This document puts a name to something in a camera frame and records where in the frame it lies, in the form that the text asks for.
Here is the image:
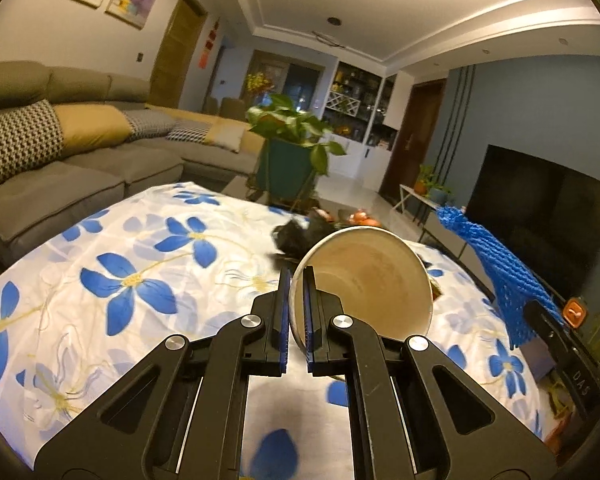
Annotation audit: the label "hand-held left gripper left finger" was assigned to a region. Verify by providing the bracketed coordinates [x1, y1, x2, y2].
[34, 267, 293, 480]

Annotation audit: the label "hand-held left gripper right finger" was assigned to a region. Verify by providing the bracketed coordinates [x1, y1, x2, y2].
[302, 266, 558, 480]

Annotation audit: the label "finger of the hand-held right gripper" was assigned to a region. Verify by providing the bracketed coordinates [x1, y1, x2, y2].
[524, 300, 568, 348]

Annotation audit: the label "blue foam net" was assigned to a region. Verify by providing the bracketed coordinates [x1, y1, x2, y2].
[436, 205, 565, 351]

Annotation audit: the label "red paper cup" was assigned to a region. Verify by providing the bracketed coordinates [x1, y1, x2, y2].
[290, 226, 435, 348]

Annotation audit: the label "black plastic bag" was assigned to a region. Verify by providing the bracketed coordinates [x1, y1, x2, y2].
[272, 217, 341, 261]

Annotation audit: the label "small orange clock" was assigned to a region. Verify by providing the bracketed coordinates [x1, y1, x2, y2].
[562, 297, 588, 330]

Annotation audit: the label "black television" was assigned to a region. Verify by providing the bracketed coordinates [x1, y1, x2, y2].
[465, 144, 600, 306]

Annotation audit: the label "plate of oranges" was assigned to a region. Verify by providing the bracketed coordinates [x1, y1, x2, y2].
[347, 209, 381, 226]

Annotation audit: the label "dark coffee table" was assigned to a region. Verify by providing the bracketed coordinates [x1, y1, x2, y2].
[225, 175, 395, 241]

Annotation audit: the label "blue floral tablecloth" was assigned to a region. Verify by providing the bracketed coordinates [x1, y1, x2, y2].
[0, 182, 548, 471]

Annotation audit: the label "plant in blue pot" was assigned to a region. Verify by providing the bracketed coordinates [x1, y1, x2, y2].
[427, 175, 453, 206]

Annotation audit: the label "green plant in teal pot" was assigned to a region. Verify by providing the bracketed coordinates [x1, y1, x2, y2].
[245, 92, 348, 211]

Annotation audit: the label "white side table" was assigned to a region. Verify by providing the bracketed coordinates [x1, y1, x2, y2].
[392, 184, 443, 226]

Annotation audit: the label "white display cabinet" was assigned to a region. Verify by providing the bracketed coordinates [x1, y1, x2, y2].
[320, 60, 405, 181]

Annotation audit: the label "plant in orange pot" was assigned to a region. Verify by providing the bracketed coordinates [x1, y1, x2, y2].
[414, 165, 433, 196]

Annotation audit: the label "dark wooden door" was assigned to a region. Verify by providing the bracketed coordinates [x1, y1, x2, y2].
[380, 79, 448, 201]

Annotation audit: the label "glass sliding door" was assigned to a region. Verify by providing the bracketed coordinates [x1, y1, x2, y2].
[245, 50, 325, 116]

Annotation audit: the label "grey sofa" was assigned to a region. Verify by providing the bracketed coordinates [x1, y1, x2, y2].
[0, 60, 265, 271]

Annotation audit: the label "yellow cushion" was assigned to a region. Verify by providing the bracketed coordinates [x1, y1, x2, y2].
[54, 104, 133, 153]

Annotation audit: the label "light wooden door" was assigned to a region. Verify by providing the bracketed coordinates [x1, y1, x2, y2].
[150, 0, 208, 110]

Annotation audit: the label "large houndstooth cushion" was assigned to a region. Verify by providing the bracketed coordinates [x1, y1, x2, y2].
[0, 99, 64, 191]

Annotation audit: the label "black wall strips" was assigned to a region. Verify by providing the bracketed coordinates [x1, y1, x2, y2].
[442, 67, 476, 181]

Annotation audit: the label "red wall hangings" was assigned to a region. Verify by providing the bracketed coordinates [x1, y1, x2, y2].
[198, 19, 221, 68]

